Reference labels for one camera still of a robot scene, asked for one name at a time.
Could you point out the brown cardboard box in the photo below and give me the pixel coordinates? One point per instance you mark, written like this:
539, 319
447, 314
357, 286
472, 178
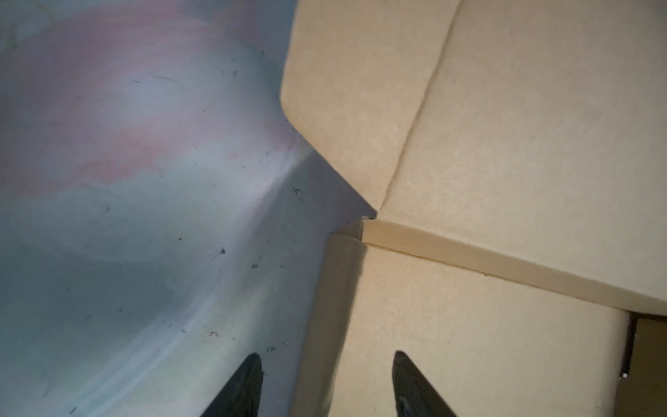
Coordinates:
514, 155

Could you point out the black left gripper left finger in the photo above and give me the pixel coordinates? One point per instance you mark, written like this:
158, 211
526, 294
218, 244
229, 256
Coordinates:
241, 395

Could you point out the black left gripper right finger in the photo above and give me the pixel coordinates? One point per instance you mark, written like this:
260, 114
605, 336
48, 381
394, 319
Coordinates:
413, 394

